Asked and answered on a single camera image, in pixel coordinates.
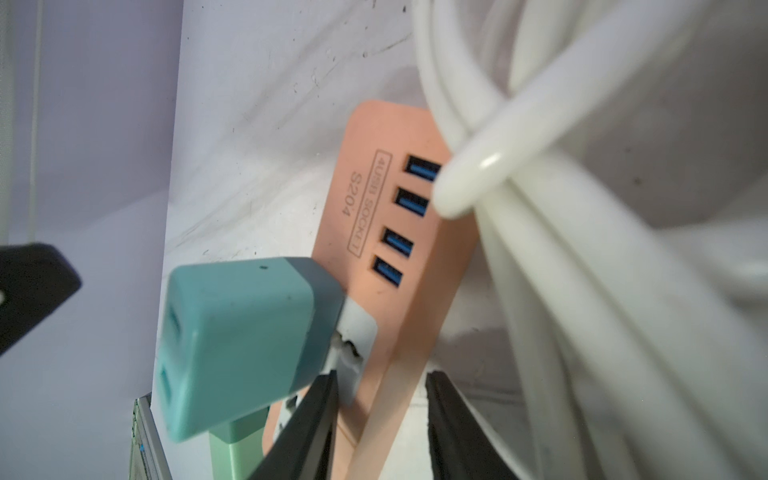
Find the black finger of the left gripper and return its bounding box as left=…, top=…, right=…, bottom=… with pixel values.
left=1, top=242, right=82, bottom=353

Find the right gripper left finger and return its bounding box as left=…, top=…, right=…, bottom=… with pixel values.
left=249, top=370, right=339, bottom=480

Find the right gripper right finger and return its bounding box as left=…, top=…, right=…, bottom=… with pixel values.
left=425, top=370, right=517, bottom=480

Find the teal charger plug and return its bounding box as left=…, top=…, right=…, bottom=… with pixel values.
left=155, top=257, right=345, bottom=442

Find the pink power strip left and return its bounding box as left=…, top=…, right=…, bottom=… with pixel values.
left=260, top=99, right=481, bottom=480

